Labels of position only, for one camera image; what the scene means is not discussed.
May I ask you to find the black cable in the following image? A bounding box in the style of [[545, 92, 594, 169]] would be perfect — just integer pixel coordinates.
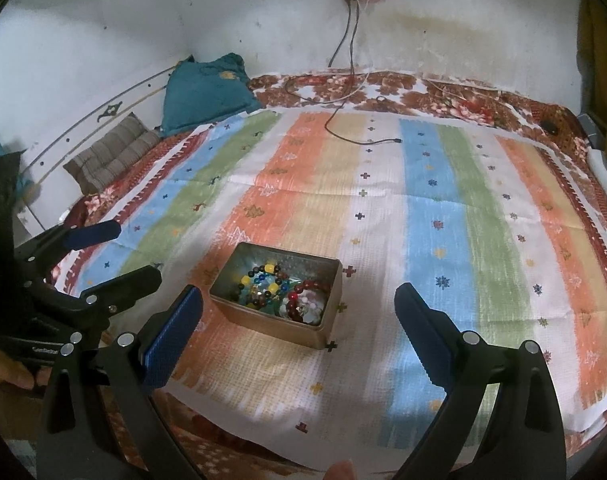
[[283, 0, 384, 106], [325, 0, 403, 147]]

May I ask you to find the person's left hand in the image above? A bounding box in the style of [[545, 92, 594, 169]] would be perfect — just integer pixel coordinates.
[[0, 350, 36, 392]]

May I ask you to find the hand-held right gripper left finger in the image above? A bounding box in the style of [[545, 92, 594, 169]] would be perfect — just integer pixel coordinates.
[[36, 284, 206, 480]]

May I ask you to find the striped patterned tablecloth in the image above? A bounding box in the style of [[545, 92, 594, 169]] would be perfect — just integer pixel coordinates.
[[48, 70, 607, 480]]

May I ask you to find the brown striped cushion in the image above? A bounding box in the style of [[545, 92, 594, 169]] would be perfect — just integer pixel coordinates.
[[62, 112, 161, 196]]

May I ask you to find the red bead bracelet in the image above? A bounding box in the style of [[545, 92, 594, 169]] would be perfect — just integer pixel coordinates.
[[283, 280, 331, 323]]

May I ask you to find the metal tin box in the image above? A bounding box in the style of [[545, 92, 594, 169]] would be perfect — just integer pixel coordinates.
[[208, 241, 343, 351]]

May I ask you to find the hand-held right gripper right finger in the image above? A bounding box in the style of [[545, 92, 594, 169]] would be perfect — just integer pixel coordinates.
[[393, 282, 569, 480]]

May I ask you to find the yellow curtain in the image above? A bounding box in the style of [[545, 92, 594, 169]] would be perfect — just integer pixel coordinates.
[[578, 0, 607, 126]]

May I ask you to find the striped printed mat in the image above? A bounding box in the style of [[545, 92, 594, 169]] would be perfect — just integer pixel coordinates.
[[70, 107, 607, 461]]

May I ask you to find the grey box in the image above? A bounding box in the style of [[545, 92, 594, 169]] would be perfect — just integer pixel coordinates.
[[578, 114, 604, 148]]

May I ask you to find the white shell bracelet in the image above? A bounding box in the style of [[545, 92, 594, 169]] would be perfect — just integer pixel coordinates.
[[286, 297, 324, 323]]

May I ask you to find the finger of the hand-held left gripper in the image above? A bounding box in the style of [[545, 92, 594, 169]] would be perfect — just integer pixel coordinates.
[[13, 219, 122, 266], [78, 266, 163, 311]]

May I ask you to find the multicolour bead bracelet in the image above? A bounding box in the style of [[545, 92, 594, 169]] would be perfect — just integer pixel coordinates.
[[243, 270, 291, 313]]

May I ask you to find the yellow brown bead bracelet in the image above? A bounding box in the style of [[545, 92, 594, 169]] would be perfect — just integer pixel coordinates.
[[236, 260, 289, 311]]

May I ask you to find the white bar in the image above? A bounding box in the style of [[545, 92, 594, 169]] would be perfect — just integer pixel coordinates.
[[586, 152, 607, 196]]

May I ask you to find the dark cloth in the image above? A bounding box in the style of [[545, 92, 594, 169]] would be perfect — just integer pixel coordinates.
[[0, 151, 23, 311]]

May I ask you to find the teal pillow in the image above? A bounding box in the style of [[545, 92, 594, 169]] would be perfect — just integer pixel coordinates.
[[160, 52, 263, 137]]

